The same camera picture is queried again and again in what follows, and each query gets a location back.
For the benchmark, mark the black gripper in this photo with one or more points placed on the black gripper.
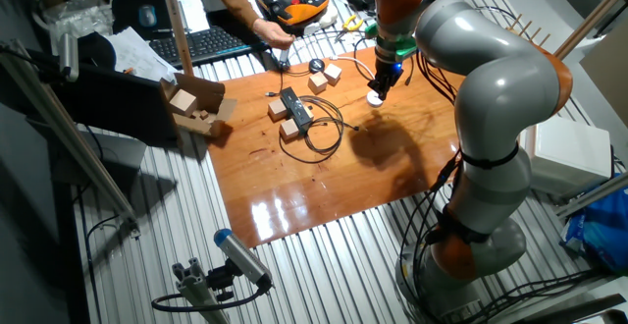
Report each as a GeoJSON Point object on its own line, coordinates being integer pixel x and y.
{"type": "Point", "coordinates": [390, 76]}

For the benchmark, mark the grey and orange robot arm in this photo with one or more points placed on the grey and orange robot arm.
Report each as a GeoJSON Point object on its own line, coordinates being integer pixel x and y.
{"type": "Point", "coordinates": [495, 93]}

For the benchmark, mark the black USB docking station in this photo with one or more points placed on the black USB docking station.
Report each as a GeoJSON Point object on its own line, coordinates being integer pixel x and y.
{"type": "Point", "coordinates": [296, 108]}

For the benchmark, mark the bare human hand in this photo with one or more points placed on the bare human hand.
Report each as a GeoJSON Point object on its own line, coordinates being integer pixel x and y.
{"type": "Point", "coordinates": [272, 34]}

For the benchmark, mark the light wooden cube block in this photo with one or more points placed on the light wooden cube block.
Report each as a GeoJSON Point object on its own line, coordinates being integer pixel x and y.
{"type": "Point", "coordinates": [277, 109]}
{"type": "Point", "coordinates": [289, 129]}
{"type": "Point", "coordinates": [182, 102]}
{"type": "Point", "coordinates": [318, 82]}
{"type": "Point", "coordinates": [332, 73]}

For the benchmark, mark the black round puck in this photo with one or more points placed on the black round puck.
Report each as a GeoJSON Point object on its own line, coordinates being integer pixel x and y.
{"type": "Point", "coordinates": [317, 65]}

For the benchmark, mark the white rounded plastic object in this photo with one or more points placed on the white rounded plastic object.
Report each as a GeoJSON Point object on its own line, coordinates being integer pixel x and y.
{"type": "Point", "coordinates": [326, 18]}

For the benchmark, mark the wooden peg rack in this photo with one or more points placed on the wooden peg rack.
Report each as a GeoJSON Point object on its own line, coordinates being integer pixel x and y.
{"type": "Point", "coordinates": [515, 22]}

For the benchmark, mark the torn cardboard box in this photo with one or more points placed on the torn cardboard box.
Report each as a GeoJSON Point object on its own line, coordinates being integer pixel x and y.
{"type": "Point", "coordinates": [201, 93]}

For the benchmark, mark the black computer keyboard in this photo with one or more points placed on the black computer keyboard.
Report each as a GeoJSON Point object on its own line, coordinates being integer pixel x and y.
{"type": "Point", "coordinates": [206, 44]}

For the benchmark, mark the white drawer box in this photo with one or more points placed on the white drawer box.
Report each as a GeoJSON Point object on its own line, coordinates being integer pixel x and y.
{"type": "Point", "coordinates": [569, 152]}

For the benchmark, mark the white paper sheet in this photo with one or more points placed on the white paper sheet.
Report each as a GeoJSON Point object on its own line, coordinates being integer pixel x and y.
{"type": "Point", "coordinates": [193, 10]}

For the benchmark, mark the brown cardboard sheet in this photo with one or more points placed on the brown cardboard sheet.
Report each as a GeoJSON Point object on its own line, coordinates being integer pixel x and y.
{"type": "Point", "coordinates": [608, 78]}

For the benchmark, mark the grey computer mouse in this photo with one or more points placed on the grey computer mouse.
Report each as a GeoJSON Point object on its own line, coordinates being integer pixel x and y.
{"type": "Point", "coordinates": [147, 16]}

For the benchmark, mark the loose white paper pile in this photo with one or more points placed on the loose white paper pile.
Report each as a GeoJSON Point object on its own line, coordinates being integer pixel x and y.
{"type": "Point", "coordinates": [135, 54]}

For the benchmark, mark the blue plastic bag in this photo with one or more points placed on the blue plastic bag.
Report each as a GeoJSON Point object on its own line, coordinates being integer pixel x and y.
{"type": "Point", "coordinates": [601, 231]}

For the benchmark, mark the black mouse pad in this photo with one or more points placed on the black mouse pad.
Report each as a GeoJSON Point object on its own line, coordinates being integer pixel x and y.
{"type": "Point", "coordinates": [125, 15]}

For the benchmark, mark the black flat panel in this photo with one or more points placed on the black flat panel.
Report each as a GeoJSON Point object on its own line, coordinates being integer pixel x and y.
{"type": "Point", "coordinates": [113, 103]}

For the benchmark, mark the short aluminium profile stand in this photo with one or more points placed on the short aluminium profile stand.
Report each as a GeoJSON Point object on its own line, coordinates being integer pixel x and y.
{"type": "Point", "coordinates": [196, 289]}

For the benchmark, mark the grey metal box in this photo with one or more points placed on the grey metal box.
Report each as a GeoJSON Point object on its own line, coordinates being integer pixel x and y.
{"type": "Point", "coordinates": [113, 157]}

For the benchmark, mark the black fabric cap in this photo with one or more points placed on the black fabric cap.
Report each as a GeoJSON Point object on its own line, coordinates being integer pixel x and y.
{"type": "Point", "coordinates": [95, 49]}

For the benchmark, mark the dark metal beam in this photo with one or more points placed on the dark metal beam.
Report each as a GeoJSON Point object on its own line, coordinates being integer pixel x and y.
{"type": "Point", "coordinates": [574, 311]}

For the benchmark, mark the clear plastic bag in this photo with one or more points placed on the clear plastic bag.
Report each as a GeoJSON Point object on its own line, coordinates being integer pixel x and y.
{"type": "Point", "coordinates": [73, 17]}

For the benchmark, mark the green printed wrist mount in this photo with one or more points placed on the green printed wrist mount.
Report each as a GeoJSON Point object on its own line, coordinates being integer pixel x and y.
{"type": "Point", "coordinates": [407, 48]}

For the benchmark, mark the silver camera with blue end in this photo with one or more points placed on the silver camera with blue end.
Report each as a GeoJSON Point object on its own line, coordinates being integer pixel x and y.
{"type": "Point", "coordinates": [240, 257]}

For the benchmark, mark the aluminium frame beam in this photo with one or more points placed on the aluminium frame beam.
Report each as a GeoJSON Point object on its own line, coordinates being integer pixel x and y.
{"type": "Point", "coordinates": [593, 194]}
{"type": "Point", "coordinates": [73, 142]}

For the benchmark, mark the black camera ball mount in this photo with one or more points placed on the black camera ball mount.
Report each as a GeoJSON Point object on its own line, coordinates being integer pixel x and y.
{"type": "Point", "coordinates": [221, 280]}

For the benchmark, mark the silver bar camera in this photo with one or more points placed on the silver bar camera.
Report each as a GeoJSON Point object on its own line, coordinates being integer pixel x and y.
{"type": "Point", "coordinates": [68, 54]}

